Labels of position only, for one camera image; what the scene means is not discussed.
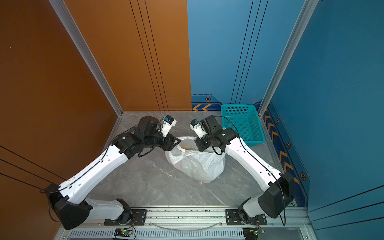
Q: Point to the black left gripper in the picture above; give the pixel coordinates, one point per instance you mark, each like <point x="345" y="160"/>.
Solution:
<point x="170" y="142"/>

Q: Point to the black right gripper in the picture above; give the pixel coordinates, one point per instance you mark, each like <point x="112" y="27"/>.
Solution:
<point x="200" y="146"/>

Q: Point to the white plastic bag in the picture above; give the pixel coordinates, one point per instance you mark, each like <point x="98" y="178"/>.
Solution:
<point x="204" y="166"/>

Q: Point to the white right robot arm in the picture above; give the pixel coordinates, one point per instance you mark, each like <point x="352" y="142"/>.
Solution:
<point x="278" y="189"/>

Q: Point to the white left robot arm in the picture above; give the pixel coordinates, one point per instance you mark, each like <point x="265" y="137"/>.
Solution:
<point x="70" y="201"/>

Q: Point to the yellow fruit in bag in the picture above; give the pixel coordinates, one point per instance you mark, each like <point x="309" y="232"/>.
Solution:
<point x="189" y="145"/>

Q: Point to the teal plastic basket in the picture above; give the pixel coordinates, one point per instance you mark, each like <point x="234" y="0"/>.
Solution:
<point x="245" y="118"/>

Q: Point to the left circuit board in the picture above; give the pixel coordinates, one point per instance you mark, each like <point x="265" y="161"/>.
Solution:
<point x="124" y="234"/>

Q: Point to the circuit board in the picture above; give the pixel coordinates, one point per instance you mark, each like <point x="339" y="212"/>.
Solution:
<point x="124" y="234"/>
<point x="252" y="233"/>

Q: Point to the right circuit board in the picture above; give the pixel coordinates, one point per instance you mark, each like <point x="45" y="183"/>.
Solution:
<point x="252" y="233"/>

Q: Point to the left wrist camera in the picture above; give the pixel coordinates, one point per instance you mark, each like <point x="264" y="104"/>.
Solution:
<point x="166" y="124"/>

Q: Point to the aluminium front rail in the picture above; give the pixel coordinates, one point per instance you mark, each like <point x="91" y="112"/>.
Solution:
<point x="197" y="223"/>

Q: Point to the aluminium corner post left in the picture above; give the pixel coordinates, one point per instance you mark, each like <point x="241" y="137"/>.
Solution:
<point x="75" y="34"/>

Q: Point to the aluminium corner post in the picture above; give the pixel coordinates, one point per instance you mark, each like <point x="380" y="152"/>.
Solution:
<point x="75" y="34"/>
<point x="301" y="23"/>

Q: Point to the aluminium corner post right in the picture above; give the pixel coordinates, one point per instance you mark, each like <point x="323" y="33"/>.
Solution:
<point x="301" y="23"/>

